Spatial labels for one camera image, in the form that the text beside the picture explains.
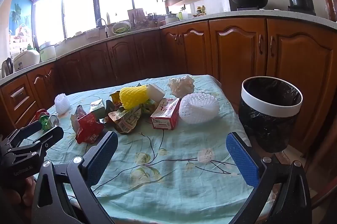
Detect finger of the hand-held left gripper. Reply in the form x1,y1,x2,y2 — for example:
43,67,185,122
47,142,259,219
7,126,64,162
0,121,43,151

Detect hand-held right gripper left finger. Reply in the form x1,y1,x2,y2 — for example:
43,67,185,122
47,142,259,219
31,131,119,224

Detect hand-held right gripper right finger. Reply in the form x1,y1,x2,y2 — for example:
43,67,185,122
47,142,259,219
226,131,314,224

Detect black bin with white rim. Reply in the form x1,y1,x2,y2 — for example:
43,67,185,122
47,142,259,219
238,76,303,153

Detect green milk carton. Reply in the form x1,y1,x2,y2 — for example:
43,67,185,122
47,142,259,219
89,98,106,117

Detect yellow snack wrapper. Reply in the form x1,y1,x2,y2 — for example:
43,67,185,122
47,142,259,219
109,91,123,105

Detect person's left hand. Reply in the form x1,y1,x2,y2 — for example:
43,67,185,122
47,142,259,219
0,177,36,210

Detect green drink can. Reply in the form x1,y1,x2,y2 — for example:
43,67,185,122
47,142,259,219
41,114,60,131

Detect small red wrapper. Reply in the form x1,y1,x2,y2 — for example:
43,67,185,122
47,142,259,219
33,108,49,122

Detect red snack wrapper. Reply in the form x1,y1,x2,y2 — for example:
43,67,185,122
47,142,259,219
71,105,105,144

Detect small white foam fruit net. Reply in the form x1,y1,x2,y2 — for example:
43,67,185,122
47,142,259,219
54,93,71,115

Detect crumpled barcode wrapper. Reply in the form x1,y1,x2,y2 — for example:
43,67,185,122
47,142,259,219
108,106,144,134

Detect dark green wrapper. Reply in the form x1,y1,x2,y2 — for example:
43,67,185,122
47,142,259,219
105,100,116,119

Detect teal floral tablecloth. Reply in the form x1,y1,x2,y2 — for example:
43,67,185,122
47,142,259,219
20,74,264,224

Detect steel kettle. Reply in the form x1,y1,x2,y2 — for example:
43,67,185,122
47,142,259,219
1,57,13,77

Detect yellow foam fruit net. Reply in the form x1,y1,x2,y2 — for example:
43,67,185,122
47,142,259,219
119,84,149,110

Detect large white foam fruit net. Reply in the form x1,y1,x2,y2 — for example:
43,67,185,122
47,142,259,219
178,92,220,125

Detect white rice cooker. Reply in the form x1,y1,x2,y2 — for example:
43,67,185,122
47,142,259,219
13,49,40,72

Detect red milk carton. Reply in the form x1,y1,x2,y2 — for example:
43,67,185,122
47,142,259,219
150,97,182,130

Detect pale green electric cooker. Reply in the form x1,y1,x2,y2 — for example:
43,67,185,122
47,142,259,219
39,41,56,61

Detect white foam block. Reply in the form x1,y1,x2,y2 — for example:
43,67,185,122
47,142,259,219
146,83,166,102

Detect crumpled white tissue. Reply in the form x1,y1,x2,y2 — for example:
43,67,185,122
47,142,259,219
167,75,195,98

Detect wooden base cabinets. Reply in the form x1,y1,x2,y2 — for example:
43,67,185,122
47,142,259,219
0,17,337,153

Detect chrome kitchen faucet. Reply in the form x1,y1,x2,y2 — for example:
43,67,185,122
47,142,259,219
96,18,109,38

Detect kitchen window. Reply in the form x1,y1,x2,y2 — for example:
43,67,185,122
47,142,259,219
32,0,169,42

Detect wooden knife block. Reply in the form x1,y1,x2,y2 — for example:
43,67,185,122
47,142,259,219
128,8,144,28

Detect white stone countertop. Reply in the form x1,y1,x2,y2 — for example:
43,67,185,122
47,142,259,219
0,10,337,86

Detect white electric pot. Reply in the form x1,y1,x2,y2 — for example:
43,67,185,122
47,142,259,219
164,12,179,25

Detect gas stove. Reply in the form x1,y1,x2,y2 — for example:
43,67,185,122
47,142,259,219
235,4,316,16

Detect blue wall poster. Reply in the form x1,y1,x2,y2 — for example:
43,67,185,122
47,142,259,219
9,0,35,52

